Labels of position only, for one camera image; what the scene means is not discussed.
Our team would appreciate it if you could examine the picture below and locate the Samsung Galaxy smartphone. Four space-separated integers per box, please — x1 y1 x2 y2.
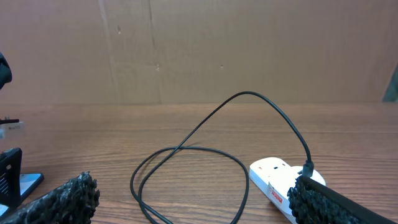
1 173 44 219

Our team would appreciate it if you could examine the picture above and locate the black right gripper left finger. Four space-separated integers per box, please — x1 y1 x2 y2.
1 172 100 224

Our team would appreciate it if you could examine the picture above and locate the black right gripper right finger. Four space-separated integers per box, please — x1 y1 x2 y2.
288 176 396 224

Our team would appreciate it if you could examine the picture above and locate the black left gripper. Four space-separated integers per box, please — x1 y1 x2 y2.
1 148 22 208

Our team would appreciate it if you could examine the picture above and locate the white power strip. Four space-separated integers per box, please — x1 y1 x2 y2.
249 156 326 223

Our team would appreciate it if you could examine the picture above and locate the black USB charging cable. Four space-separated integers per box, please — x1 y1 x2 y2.
129 91 315 224

